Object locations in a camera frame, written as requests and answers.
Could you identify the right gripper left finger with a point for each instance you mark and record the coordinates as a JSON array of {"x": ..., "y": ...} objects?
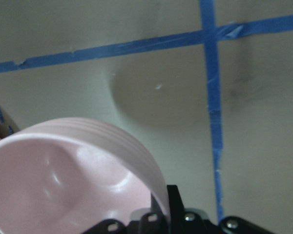
[{"x": 153, "y": 222}]

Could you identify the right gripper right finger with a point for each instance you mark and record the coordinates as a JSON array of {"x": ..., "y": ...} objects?
[{"x": 194, "y": 221}]

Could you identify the pink bowl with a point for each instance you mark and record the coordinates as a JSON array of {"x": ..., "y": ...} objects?
[{"x": 65, "y": 175}]

